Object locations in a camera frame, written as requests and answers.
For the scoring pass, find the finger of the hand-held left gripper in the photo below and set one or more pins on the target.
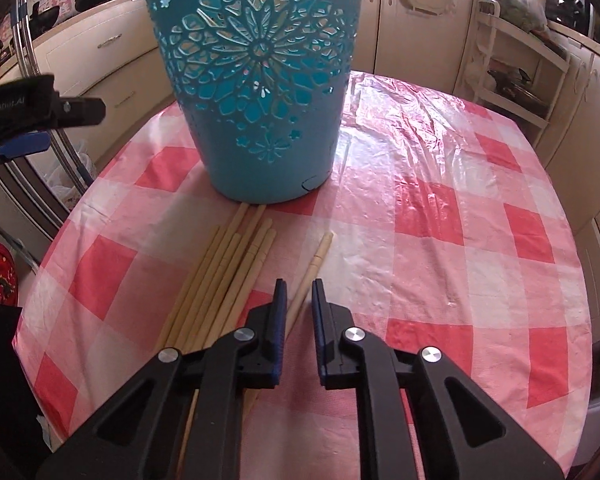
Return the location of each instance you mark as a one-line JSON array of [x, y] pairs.
[[82, 111], [27, 144]]

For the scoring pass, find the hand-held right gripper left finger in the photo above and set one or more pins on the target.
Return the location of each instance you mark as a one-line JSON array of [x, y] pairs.
[[280, 310]]

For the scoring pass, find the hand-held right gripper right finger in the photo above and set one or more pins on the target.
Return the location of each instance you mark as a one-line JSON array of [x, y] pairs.
[[318, 312]]

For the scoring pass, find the single wooden chopstick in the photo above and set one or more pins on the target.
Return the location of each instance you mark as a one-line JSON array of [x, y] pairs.
[[316, 260]]

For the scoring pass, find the pile of wooden chopsticks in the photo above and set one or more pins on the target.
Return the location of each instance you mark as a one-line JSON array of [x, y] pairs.
[[215, 280]]

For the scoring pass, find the teal perforated plastic basket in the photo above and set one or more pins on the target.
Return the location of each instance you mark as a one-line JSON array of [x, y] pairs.
[[260, 160]]

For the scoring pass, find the clear plastic bag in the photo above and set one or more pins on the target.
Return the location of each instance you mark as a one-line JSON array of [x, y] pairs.
[[65, 180]]

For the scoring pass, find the cream drawer cabinet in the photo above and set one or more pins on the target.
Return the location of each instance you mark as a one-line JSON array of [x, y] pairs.
[[105, 60]]

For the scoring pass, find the chrome metal poles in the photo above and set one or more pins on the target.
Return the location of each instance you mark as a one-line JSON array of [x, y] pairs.
[[30, 45]]

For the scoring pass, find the black wok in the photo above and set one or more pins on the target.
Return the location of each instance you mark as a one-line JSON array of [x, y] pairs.
[[45, 17]]

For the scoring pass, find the red floor mat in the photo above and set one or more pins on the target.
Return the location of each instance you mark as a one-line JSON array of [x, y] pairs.
[[2, 275]]

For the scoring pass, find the pink checked tablecloth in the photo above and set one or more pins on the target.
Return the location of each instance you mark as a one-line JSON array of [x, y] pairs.
[[430, 185]]

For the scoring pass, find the person's black clothing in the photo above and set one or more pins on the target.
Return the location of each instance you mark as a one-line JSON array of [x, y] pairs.
[[5, 385]]

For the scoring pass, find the metal pot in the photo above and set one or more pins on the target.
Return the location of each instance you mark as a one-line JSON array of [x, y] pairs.
[[515, 87]]

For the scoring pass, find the white shelf cart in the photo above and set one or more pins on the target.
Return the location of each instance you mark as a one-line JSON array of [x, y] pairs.
[[525, 35]]

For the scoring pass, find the black appliance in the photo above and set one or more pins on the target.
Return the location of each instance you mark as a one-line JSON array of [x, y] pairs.
[[570, 10]]

